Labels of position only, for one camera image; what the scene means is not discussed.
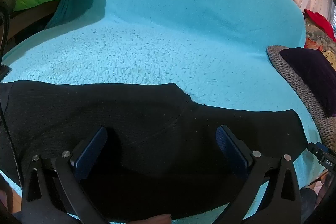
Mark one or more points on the person's leg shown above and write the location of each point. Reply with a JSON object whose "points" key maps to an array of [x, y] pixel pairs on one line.
{"points": [[308, 203]]}

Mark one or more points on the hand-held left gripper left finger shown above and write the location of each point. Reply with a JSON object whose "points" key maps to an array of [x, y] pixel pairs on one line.
{"points": [[90, 150]]}

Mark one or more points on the turquoise fleece blanket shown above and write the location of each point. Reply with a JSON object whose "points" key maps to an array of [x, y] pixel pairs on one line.
{"points": [[170, 29]]}

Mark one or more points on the red cloth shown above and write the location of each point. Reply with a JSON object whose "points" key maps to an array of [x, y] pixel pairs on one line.
{"points": [[321, 23]]}

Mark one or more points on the dark purple cloth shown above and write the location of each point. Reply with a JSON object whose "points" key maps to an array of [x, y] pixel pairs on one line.
{"points": [[312, 74]]}

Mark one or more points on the brown wooden bed frame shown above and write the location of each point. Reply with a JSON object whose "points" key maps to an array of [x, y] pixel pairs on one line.
{"points": [[34, 16]]}

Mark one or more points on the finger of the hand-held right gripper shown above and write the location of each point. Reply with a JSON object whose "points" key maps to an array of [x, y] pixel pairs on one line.
{"points": [[316, 148]]}

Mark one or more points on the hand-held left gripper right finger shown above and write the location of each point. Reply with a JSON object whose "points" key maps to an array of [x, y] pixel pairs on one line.
{"points": [[231, 153]]}

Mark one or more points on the floral cushion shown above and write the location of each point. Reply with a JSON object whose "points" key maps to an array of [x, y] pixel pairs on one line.
{"points": [[315, 40]]}

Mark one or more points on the person's left hand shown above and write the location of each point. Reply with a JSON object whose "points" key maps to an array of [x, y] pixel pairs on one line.
{"points": [[157, 219]]}

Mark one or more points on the black pants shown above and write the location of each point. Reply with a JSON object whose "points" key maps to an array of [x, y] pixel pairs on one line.
{"points": [[147, 121]]}

